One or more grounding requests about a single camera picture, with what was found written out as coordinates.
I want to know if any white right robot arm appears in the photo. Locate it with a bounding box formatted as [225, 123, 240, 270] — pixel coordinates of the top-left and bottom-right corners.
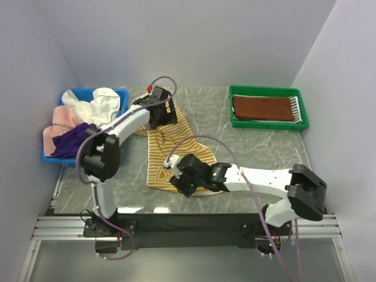
[164, 154, 327, 234]

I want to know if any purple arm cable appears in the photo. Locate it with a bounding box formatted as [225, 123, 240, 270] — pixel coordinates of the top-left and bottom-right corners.
[75, 76, 178, 261]
[164, 135, 303, 282]

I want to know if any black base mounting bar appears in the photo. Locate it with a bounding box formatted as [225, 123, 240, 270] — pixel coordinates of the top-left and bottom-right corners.
[82, 213, 293, 251]

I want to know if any pink towel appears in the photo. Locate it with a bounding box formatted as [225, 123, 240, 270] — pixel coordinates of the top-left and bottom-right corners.
[42, 105, 83, 157]

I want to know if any green plastic tray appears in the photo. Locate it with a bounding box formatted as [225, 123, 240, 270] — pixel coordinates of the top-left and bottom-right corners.
[229, 85, 309, 131]

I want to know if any aluminium frame rail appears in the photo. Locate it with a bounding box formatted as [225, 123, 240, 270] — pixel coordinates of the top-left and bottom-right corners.
[17, 170, 356, 282]

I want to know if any brown towel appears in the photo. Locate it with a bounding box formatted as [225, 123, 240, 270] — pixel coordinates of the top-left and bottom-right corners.
[233, 96, 294, 122]

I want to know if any green white striped towel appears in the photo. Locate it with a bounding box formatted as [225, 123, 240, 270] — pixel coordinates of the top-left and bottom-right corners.
[231, 95, 303, 124]

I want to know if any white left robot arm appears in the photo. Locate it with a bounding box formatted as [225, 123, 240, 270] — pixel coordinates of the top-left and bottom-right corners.
[76, 86, 177, 236]

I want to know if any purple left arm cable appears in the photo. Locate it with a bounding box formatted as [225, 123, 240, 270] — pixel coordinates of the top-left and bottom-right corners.
[75, 76, 178, 261]

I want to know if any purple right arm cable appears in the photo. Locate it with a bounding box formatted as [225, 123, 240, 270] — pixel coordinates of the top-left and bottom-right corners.
[164, 135, 303, 282]

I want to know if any purple towel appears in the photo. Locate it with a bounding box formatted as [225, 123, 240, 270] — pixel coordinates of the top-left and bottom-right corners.
[51, 123, 95, 159]

